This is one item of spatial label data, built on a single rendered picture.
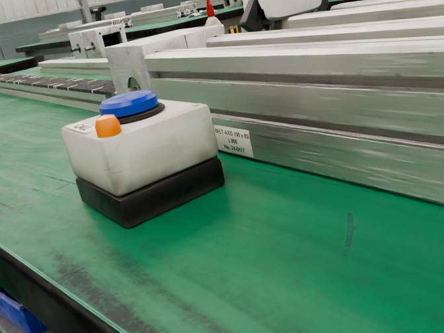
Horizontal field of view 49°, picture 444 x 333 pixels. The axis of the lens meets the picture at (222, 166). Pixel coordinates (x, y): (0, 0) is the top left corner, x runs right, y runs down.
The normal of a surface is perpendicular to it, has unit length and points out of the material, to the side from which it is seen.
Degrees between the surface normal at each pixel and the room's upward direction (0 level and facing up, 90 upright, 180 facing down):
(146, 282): 0
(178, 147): 90
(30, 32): 90
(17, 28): 90
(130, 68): 90
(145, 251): 0
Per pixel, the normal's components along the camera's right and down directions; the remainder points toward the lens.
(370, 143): -0.79, 0.34
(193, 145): 0.58, 0.16
